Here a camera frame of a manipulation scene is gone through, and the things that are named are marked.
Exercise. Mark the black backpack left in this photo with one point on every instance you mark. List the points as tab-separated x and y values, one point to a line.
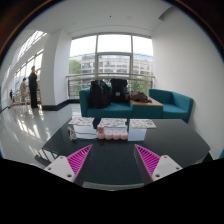
99	94

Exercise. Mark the pink power strip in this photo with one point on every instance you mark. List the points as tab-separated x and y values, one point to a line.
113	135

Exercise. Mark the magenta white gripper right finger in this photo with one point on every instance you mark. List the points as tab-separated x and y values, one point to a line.
152	166

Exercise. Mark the person in light clothes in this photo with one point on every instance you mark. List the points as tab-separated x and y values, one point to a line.
23	90

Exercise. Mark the left patterned paper sheet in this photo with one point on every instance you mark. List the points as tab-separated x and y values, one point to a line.
81	121

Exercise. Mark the brown jacket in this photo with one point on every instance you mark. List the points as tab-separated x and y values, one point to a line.
139	96

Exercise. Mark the black backpack right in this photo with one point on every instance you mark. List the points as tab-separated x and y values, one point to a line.
118	90

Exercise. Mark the teal sofa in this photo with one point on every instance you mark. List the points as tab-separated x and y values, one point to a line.
114	110

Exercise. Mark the teal armchair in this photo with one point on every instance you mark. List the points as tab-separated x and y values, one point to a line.
175	105

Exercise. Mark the person in black clothes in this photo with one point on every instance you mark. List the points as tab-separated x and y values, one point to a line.
33	88

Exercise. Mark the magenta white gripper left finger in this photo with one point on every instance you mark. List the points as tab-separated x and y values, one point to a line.
72	167

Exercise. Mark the metal window railing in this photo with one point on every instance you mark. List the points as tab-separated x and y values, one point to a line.
77	82

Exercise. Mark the wooden side table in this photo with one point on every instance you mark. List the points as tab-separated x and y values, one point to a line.
150	110

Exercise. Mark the right patterned paper sheet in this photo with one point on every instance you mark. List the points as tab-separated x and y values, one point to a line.
142	123

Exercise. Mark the black backpack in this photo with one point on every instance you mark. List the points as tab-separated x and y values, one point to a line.
118	90
99	94

